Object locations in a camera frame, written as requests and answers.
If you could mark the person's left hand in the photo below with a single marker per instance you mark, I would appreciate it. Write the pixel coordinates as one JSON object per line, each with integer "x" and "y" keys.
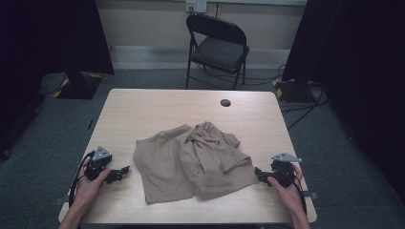
{"x": 86, "y": 191}

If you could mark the black stand base striped edge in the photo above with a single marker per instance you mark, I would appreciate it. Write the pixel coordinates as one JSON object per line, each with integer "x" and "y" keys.
{"x": 293, "y": 90}
{"x": 79, "y": 87}

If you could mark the black folding chair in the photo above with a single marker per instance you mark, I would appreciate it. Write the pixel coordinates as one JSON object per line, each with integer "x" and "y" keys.
{"x": 219, "y": 52}

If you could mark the black curtain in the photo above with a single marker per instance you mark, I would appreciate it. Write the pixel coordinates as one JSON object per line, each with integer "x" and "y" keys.
{"x": 47, "y": 38}
{"x": 359, "y": 63}

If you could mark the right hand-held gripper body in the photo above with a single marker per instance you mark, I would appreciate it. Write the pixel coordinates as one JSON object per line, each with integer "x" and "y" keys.
{"x": 283, "y": 173}

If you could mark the white wall outlet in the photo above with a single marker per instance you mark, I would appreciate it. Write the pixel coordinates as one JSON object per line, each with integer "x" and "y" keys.
{"x": 196, "y": 5}

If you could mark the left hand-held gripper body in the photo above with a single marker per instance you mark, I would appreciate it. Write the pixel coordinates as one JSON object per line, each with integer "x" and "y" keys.
{"x": 99, "y": 156}

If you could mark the person's right hand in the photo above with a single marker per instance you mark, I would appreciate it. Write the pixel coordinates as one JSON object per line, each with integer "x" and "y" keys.
{"x": 291, "y": 197}

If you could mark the small black floor tape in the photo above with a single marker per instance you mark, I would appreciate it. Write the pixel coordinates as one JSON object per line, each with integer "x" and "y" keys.
{"x": 90, "y": 124}

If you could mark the grey tape strip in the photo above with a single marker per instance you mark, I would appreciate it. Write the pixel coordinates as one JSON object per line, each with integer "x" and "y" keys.
{"x": 311, "y": 195}
{"x": 60, "y": 201}

